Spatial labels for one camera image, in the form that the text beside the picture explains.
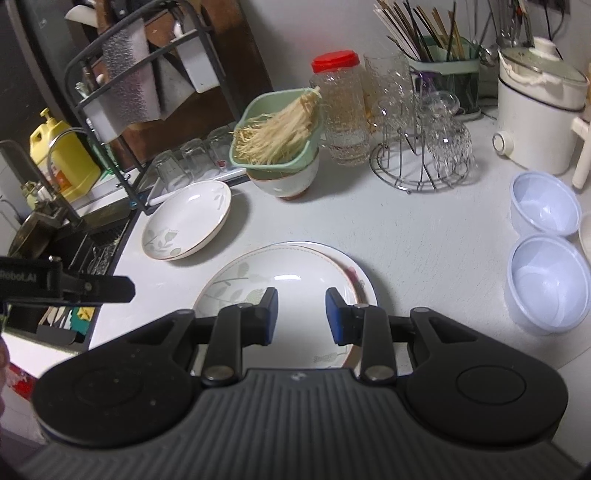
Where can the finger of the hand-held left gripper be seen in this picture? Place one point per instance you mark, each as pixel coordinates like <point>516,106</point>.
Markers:
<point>101,289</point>

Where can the plain white bowl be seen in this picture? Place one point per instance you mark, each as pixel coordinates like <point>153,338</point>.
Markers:
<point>586,242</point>

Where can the enoki mushrooms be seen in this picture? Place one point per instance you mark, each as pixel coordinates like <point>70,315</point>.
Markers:
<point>272,134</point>

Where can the dark metal pan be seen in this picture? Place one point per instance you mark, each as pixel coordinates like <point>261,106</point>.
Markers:
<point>27,235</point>

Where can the black kitchen sink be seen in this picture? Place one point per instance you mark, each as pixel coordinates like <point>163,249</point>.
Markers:
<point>92,249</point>

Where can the translucent plastic bowl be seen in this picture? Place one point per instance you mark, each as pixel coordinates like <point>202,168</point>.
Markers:
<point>545,203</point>
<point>545,286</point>

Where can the small leaf pattern plate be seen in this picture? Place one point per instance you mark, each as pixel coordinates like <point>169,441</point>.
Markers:
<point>184,217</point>

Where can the small clear drinking glass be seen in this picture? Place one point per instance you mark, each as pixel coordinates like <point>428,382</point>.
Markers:
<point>167,170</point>
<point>220,144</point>
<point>195,156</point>

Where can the white ceramic bowl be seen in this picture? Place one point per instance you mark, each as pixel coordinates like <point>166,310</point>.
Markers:
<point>286,182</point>

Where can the green strainer basket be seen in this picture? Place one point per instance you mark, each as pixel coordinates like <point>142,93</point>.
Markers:
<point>249,110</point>

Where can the wooden cutting board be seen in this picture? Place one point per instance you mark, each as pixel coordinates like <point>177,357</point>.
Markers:
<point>240,55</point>

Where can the black dish rack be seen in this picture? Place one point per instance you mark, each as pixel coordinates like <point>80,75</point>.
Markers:
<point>146,206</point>

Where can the red lid glass jar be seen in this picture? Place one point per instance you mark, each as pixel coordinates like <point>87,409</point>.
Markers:
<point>341,120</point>

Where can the yellow detergent bottle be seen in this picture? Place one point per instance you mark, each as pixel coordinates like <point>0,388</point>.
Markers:
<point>60,147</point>

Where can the large leaf pattern plate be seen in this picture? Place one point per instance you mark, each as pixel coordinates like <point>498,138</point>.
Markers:
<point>286,277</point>

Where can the textured steel cleaver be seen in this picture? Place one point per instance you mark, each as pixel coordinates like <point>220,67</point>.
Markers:
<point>127,78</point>

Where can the plain steel cleaver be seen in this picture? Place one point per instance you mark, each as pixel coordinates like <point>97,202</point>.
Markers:
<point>194,64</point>

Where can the bundle of chopsticks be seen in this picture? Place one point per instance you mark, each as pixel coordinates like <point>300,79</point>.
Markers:
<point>415,32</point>

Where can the hanging metal utensils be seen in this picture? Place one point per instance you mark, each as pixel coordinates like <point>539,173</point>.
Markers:
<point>490,48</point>

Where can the pink flower pattern plate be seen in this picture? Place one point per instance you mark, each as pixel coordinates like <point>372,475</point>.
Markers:
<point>367,288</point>

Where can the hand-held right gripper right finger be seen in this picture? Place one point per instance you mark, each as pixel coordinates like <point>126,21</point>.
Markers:
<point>334,318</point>

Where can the textured glass pitcher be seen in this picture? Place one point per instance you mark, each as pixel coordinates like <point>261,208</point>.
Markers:
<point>385,87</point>

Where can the white electric cooking pot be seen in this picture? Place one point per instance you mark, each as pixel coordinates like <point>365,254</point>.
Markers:
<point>535,120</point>

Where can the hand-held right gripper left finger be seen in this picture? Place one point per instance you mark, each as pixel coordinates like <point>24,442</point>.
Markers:
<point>268,318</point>

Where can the glass pot lid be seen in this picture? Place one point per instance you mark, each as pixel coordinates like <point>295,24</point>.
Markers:
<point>545,69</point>

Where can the upturned textured glass cup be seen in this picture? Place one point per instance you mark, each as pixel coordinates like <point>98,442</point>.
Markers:
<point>445,127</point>

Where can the green chopstick holder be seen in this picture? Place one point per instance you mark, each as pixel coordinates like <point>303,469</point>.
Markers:
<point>457,69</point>

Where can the metal faucet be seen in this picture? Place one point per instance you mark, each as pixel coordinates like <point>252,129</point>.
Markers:
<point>46,212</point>

